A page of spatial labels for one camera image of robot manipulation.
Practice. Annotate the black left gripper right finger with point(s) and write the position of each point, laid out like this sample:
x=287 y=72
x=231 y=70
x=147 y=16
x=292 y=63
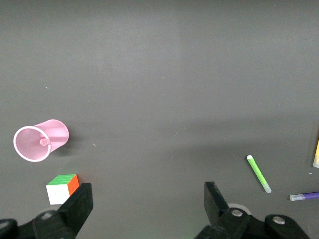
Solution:
x=221 y=219

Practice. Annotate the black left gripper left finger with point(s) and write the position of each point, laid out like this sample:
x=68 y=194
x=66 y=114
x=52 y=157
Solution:
x=72 y=211

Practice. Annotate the colourful puzzle cube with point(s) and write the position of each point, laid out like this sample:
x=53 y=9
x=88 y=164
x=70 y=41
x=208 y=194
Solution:
x=59 y=190

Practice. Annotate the green marker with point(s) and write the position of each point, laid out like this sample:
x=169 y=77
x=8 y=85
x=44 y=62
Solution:
x=258 y=173

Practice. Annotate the pink plastic cup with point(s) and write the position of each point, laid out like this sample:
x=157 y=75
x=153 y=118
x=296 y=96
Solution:
x=54 y=135

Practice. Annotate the purple marker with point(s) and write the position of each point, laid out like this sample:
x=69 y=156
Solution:
x=306 y=196

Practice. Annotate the yellow marker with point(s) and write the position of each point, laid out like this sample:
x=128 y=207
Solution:
x=316 y=154

